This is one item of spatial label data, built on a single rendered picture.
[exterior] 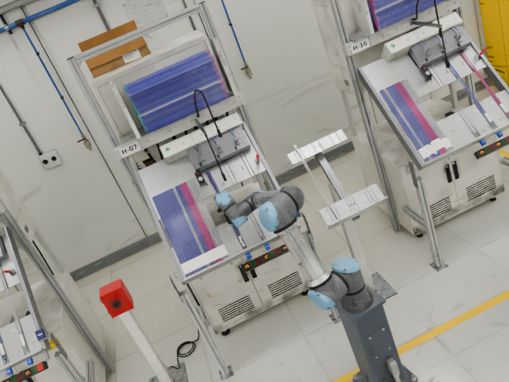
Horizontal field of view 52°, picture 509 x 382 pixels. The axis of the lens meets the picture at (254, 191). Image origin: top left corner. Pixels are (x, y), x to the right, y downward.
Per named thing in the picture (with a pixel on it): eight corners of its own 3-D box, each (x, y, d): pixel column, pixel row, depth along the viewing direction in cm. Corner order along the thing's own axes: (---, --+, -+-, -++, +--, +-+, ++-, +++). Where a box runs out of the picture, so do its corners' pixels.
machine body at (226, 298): (316, 293, 338) (287, 216, 311) (219, 342, 331) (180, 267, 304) (285, 247, 396) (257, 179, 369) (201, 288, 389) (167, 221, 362)
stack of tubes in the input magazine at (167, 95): (229, 97, 289) (211, 51, 277) (145, 135, 284) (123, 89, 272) (224, 92, 300) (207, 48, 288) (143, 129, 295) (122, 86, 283)
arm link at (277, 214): (354, 293, 225) (288, 188, 217) (332, 315, 218) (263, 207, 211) (338, 292, 235) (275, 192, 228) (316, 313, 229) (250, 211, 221)
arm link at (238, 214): (256, 213, 254) (242, 195, 255) (239, 226, 249) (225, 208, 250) (251, 217, 261) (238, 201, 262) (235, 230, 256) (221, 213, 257)
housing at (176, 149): (245, 133, 308) (243, 122, 295) (170, 168, 304) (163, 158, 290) (239, 123, 311) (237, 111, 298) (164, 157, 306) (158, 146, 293)
